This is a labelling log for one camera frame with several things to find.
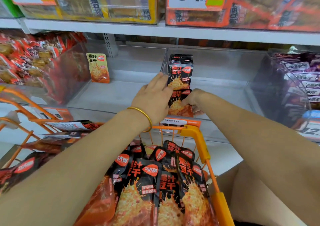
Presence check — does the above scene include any person's left hand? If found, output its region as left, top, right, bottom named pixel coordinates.
left=130, top=72, right=174, bottom=130

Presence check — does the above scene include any person's right hand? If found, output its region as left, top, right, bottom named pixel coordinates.
left=181, top=88, right=207, bottom=117

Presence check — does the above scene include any orange shopping cart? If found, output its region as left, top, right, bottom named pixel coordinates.
left=0, top=86, right=236, bottom=226

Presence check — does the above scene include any yellow orange snack packet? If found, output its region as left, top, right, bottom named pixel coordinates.
left=86, top=52, right=111, bottom=84

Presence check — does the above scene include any pile of black orange snacks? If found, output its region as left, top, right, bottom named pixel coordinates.
left=0, top=119, right=221, bottom=226

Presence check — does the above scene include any person's right forearm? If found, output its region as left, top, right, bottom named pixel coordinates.
left=194, top=91, right=320, bottom=226

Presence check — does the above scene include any person's left forearm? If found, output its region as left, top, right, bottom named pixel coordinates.
left=0, top=109, right=151, bottom=226

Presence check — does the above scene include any person's right leg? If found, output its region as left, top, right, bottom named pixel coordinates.
left=215, top=161, right=307, bottom=226

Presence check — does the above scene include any orange blue shelf price tag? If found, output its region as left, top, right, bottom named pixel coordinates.
left=299, top=111, right=320, bottom=141

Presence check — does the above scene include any stack of yellow trimmed packets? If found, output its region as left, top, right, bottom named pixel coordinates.
left=20, top=0, right=166, bottom=25

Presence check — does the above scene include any pile of purple packets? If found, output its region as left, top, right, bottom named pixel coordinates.
left=272, top=52, right=320, bottom=104

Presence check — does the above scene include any stack of orange trimmed packets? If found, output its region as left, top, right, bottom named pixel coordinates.
left=166, top=0, right=320, bottom=32

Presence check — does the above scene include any pile of red tan packets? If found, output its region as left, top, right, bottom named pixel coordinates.
left=0, top=31, right=88, bottom=86

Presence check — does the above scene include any stack of green packets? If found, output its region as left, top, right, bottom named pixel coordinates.
left=0, top=0, right=25, bottom=19

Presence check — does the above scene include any gold bracelet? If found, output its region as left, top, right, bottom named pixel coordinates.
left=126, top=106, right=153, bottom=133

